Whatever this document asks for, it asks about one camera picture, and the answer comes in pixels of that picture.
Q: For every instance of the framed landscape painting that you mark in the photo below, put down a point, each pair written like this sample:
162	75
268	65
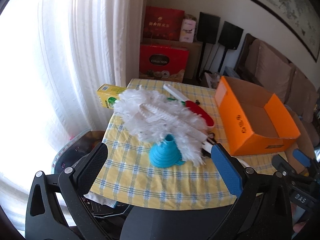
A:
300	17

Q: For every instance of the red chocolate collection box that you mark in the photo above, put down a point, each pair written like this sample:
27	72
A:
162	62

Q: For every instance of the white feather duster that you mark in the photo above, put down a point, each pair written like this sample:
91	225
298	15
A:
151	116

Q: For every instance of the clear plastic storage bin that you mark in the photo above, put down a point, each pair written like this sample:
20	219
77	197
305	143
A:
75	149

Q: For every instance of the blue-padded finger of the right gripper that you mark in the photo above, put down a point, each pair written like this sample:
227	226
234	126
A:
302	158

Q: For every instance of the red tea gift bag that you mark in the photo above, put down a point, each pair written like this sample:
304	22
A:
162	23

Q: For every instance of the brown cardboard box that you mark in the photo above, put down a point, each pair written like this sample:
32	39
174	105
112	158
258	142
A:
194	53

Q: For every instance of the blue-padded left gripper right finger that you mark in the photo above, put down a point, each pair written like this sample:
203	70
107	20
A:
262	208

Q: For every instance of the black speaker on stand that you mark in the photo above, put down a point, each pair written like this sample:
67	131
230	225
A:
207	29
229	38

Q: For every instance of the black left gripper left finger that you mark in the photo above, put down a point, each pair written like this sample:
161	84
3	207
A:
44	218

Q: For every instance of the orange cardboard box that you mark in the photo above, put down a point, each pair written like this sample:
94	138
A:
255	120

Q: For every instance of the red white lint brush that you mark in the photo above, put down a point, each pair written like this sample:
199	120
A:
192	106

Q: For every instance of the right black speaker on stand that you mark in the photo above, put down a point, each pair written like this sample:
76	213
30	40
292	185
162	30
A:
229	38

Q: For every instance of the left black speaker on stand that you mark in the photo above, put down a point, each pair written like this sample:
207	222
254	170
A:
207	29

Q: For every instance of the blue collapsible silicone funnel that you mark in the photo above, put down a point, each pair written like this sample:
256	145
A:
166	154

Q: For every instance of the brown cushioned sofa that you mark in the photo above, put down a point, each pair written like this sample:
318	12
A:
262	64

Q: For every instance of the green yellow toothpaste box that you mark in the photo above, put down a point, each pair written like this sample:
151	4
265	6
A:
108	94

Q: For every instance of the white sheer curtain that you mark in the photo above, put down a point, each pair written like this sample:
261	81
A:
54	56

